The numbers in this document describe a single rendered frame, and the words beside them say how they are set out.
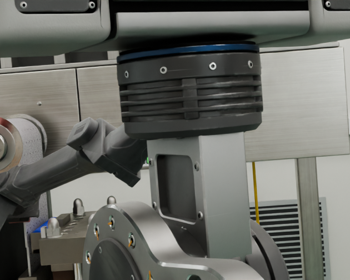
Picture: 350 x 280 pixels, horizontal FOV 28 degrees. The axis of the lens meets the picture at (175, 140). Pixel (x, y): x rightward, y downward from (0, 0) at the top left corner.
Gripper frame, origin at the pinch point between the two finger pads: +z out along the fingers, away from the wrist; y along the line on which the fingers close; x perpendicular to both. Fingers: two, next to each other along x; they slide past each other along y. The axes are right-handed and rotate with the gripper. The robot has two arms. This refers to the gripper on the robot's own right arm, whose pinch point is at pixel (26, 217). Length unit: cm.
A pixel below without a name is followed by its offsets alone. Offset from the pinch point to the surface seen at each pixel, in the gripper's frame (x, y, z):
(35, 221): 1.7, 0.3, 7.7
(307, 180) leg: 21, 74, 41
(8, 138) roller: 15.5, -1.8, -11.9
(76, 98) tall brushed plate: 39.3, 8.9, 13.2
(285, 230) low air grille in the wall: 77, 91, 257
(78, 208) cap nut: 11.6, 7.3, 26.1
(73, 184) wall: 110, -38, 241
